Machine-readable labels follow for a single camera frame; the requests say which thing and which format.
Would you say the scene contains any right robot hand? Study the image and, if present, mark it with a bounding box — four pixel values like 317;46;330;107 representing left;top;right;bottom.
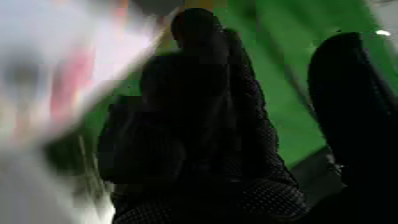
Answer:
95;7;398;224

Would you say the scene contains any white sheet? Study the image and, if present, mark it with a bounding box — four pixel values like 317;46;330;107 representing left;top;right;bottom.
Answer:
0;0;156;224

